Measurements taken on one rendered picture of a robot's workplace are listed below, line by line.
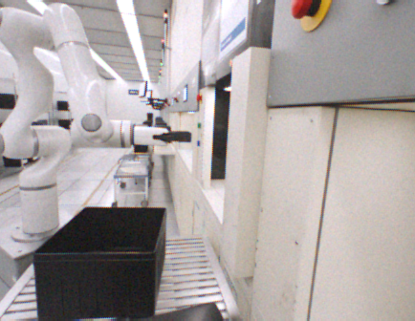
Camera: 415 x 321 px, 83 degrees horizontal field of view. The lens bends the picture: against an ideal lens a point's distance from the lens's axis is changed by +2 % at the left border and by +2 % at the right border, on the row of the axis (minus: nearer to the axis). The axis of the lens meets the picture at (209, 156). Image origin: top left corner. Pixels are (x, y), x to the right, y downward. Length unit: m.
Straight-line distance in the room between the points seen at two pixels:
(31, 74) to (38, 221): 0.54
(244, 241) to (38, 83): 0.85
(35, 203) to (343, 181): 1.03
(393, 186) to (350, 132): 0.14
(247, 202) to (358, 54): 0.36
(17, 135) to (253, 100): 0.82
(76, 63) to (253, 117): 0.53
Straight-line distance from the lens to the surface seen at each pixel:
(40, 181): 1.10
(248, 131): 0.52
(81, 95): 0.69
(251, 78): 0.52
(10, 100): 5.29
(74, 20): 0.89
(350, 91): 0.34
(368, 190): 0.48
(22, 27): 1.00
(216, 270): 0.85
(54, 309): 0.75
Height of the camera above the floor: 1.26
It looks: 10 degrees down
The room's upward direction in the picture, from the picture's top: 3 degrees clockwise
